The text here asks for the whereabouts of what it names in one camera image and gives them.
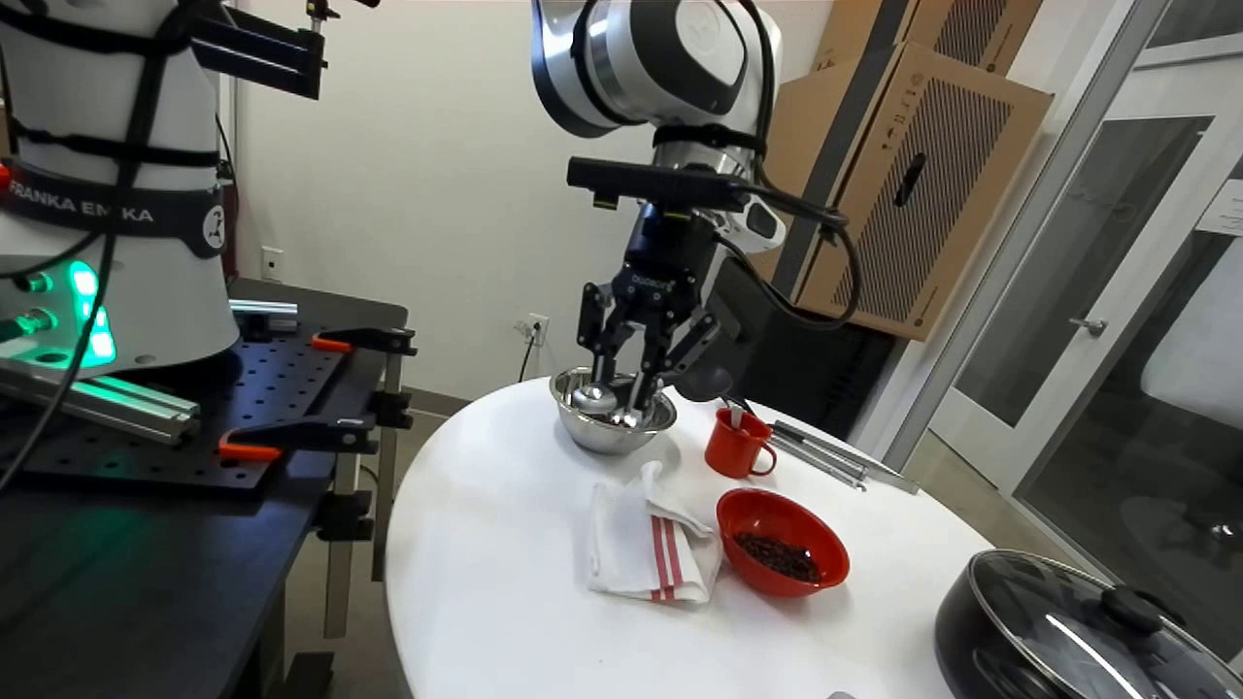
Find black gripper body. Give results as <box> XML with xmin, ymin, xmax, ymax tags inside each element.
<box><xmin>619</xmin><ymin>206</ymin><xmax>729</xmax><ymax>314</ymax></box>

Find silver metal bowl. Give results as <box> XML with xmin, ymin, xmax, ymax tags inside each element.
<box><xmin>549</xmin><ymin>364</ymin><xmax>680</xmax><ymax>460</ymax></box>

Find red bowl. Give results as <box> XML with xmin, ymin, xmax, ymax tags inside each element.
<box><xmin>716</xmin><ymin>484</ymin><xmax>854</xmax><ymax>602</ymax></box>

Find small silver spoon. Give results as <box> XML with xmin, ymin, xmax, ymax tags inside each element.
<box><xmin>716</xmin><ymin>386</ymin><xmax>756</xmax><ymax>430</ymax></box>

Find red mug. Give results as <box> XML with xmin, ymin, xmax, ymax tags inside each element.
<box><xmin>703</xmin><ymin>399</ymin><xmax>782</xmax><ymax>483</ymax></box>

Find black hard case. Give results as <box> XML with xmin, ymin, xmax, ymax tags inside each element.
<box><xmin>675</xmin><ymin>251</ymin><xmax>908</xmax><ymax>442</ymax></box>

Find silver metal tongs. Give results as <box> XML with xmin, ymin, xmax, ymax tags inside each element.
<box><xmin>771</xmin><ymin>416</ymin><xmax>920</xmax><ymax>503</ymax></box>

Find white towel with red stripes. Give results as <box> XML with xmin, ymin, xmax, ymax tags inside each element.
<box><xmin>575</xmin><ymin>460</ymin><xmax>728</xmax><ymax>615</ymax></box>

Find dark beans pile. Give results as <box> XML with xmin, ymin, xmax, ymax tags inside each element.
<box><xmin>734</xmin><ymin>534</ymin><xmax>829</xmax><ymax>584</ymax></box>

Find cardboard box with dark stripe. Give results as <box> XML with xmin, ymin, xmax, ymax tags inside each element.
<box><xmin>755</xmin><ymin>0</ymin><xmax>1047</xmax><ymax>304</ymax></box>

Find black cooking pot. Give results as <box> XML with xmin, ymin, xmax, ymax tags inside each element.
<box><xmin>931</xmin><ymin>547</ymin><xmax>1243</xmax><ymax>699</ymax></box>

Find glass pot lid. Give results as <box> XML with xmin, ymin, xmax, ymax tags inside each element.
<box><xmin>966</xmin><ymin>550</ymin><xmax>1243</xmax><ymax>699</ymax></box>

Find black perforated robot platform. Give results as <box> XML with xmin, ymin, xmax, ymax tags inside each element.
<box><xmin>0</xmin><ymin>277</ymin><xmax>421</xmax><ymax>699</ymax></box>

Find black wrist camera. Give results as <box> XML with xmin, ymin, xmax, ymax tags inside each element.
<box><xmin>564</xmin><ymin>157</ymin><xmax>782</xmax><ymax>220</ymax></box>

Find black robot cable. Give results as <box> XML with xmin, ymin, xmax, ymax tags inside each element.
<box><xmin>734</xmin><ymin>163</ymin><xmax>868</xmax><ymax>332</ymax></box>

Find black clamp with orange handle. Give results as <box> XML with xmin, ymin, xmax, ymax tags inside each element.
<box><xmin>306</xmin><ymin>328</ymin><xmax>421</xmax><ymax>360</ymax></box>
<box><xmin>215</xmin><ymin>413</ymin><xmax>382</xmax><ymax>468</ymax></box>

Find cardboard box with handle hole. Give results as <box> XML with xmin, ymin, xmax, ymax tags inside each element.
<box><xmin>794</xmin><ymin>47</ymin><xmax>1056</xmax><ymax>347</ymax></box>

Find black camera on stand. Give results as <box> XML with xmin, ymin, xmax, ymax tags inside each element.
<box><xmin>192</xmin><ymin>0</ymin><xmax>325</xmax><ymax>106</ymax></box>

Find aluminium rail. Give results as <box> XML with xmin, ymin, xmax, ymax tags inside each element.
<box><xmin>0</xmin><ymin>356</ymin><xmax>207</xmax><ymax>449</ymax></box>

